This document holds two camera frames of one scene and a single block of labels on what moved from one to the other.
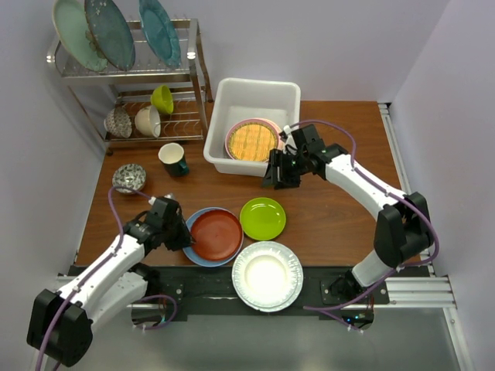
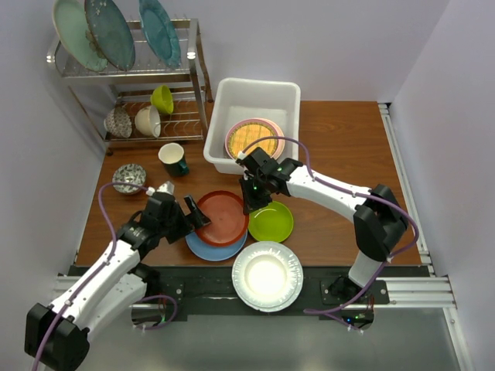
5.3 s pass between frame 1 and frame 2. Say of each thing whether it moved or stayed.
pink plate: stayed
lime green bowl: stayed
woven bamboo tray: stayed
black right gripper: moved
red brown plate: moved
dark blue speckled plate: stayed
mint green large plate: stayed
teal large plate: stayed
